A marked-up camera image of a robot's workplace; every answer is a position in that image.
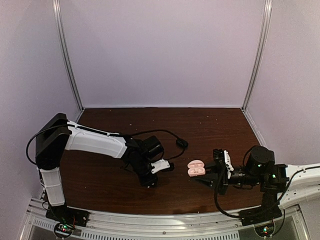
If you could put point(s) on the black earbud charging case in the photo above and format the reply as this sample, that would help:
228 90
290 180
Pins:
182 143

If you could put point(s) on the aluminium frame post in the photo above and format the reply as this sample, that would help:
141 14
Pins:
65 53
264 31

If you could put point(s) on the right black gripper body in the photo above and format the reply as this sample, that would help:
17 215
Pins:
223 184

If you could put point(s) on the front aluminium rail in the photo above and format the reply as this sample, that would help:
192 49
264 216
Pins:
198 226

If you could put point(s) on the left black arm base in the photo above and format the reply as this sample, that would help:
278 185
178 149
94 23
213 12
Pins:
68 215

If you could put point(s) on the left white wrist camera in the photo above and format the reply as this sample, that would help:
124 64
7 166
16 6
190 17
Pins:
161 165

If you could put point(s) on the round white case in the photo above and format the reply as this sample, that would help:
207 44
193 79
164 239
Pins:
196 168

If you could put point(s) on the right aluminium frame post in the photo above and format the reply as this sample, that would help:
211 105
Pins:
264 31

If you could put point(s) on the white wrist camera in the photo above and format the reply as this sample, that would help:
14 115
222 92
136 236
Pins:
161 165
228 164

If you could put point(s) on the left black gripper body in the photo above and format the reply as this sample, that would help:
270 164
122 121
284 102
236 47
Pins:
144 180

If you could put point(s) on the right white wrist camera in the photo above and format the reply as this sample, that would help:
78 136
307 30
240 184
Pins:
228 164

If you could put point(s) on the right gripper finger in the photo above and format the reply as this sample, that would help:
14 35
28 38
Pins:
210 167
207 181

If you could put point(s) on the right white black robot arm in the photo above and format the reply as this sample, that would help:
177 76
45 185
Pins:
276 181

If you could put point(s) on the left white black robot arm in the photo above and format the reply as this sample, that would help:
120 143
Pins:
45 150

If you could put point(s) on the left aluminium frame post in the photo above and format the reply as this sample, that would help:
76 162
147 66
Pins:
65 53

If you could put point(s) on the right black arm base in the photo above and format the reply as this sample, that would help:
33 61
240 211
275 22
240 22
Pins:
268 210

